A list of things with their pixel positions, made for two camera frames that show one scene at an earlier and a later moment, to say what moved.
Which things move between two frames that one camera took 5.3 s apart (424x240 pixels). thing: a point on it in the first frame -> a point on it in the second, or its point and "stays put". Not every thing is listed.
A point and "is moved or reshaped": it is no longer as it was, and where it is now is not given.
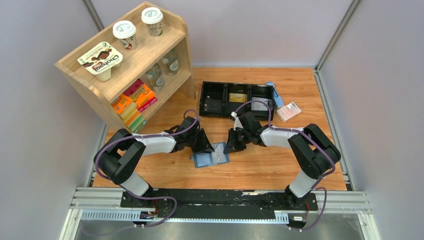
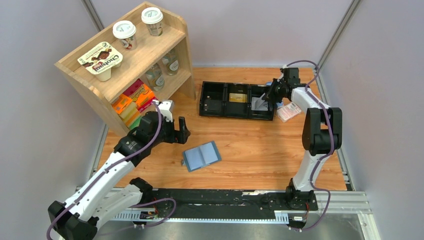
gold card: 238,97 stays put
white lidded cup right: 153,17 stays put
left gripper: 205,146 -> 180,136
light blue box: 277,98 stays put
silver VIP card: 258,106 stays put
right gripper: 231,145 -> 269,96
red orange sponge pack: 139,93 stays put
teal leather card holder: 212,158 is moved or reshaped
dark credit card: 213,105 stays put
